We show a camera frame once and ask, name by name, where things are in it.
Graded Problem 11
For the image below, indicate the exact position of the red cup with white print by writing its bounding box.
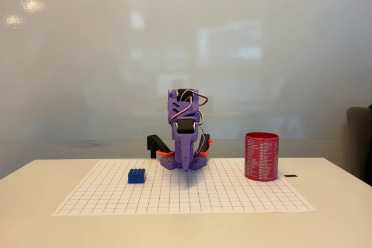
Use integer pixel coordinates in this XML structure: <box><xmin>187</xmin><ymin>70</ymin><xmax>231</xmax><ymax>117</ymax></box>
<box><xmin>244</xmin><ymin>132</ymin><xmax>280</xmax><ymax>183</ymax></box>

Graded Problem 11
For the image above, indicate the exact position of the black clamp with orange knob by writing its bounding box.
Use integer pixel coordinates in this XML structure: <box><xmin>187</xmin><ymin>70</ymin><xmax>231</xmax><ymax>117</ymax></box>
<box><xmin>194</xmin><ymin>133</ymin><xmax>215</xmax><ymax>157</ymax></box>

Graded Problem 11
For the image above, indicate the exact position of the black clamp with orange pad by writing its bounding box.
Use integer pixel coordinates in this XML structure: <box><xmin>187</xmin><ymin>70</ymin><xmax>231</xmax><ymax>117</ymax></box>
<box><xmin>146</xmin><ymin>134</ymin><xmax>176</xmax><ymax>159</ymax></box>

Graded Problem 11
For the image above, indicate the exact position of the dark grey chair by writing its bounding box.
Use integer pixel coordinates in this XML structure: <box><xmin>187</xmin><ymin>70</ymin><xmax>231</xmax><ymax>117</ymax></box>
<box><xmin>346</xmin><ymin>105</ymin><xmax>372</xmax><ymax>187</ymax></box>

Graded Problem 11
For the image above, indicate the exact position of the white grid paper sheet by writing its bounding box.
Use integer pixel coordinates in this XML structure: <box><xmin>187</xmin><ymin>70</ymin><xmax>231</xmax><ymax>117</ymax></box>
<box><xmin>51</xmin><ymin>159</ymin><xmax>317</xmax><ymax>217</ymax></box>

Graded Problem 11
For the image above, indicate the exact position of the blue toy brick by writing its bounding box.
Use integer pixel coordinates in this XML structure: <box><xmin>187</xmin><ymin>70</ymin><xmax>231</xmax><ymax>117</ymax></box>
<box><xmin>127</xmin><ymin>168</ymin><xmax>146</xmax><ymax>185</ymax></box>

